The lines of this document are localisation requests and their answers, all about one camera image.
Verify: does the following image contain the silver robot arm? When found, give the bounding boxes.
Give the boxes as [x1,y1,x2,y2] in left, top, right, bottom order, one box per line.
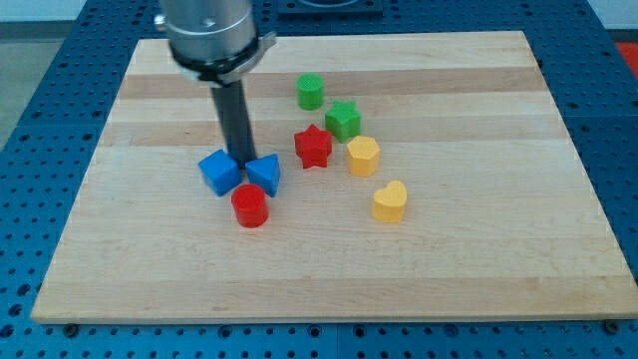
[154,0,276,87]

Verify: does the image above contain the red star block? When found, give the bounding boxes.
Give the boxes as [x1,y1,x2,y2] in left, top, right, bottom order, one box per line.
[293,125,332,170]

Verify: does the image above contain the green star block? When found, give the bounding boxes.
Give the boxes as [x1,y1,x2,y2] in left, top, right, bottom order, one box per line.
[325,101,361,143]

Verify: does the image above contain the yellow hexagon block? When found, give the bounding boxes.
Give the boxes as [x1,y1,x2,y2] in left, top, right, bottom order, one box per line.
[346,136,381,177]

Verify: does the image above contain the blue triangle block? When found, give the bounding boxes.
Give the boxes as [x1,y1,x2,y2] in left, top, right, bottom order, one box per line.
[245,154,281,197]

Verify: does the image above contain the yellow heart block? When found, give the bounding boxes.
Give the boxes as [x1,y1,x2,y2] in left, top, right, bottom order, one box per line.
[372,180,408,223]

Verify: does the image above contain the red cylinder block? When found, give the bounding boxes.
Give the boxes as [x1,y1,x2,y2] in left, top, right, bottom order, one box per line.
[231,183,269,228]

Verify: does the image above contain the green cylinder block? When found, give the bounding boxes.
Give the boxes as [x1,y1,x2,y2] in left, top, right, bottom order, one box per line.
[295,73,324,111]

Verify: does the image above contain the blue cube block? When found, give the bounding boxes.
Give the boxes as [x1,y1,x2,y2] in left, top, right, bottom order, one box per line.
[198,150,242,196]

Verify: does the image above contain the wooden board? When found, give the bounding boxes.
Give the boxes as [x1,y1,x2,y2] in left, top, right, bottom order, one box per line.
[32,31,637,324]

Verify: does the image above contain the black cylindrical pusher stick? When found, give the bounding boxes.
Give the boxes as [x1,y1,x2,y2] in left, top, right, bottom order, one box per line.
[210,81,257,170]

